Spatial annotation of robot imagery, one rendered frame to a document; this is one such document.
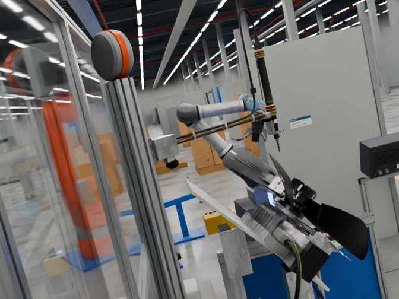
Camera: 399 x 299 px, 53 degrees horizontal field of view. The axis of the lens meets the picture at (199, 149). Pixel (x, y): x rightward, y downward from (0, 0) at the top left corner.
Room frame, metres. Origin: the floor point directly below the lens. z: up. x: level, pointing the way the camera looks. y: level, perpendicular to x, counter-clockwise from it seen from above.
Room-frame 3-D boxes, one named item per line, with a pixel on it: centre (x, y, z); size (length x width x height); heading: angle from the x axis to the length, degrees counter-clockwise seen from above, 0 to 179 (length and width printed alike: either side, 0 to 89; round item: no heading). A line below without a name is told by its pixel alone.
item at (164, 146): (1.37, 0.13, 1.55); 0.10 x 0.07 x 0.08; 130
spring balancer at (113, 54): (1.31, 0.20, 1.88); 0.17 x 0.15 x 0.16; 5
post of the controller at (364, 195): (2.19, -0.84, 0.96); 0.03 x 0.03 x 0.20; 5
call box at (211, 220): (2.11, -0.02, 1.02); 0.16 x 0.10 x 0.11; 95
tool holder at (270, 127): (1.77, -0.34, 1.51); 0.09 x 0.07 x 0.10; 130
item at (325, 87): (3.66, -1.13, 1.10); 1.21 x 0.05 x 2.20; 95
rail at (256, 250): (2.15, -0.41, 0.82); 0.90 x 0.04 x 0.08; 95
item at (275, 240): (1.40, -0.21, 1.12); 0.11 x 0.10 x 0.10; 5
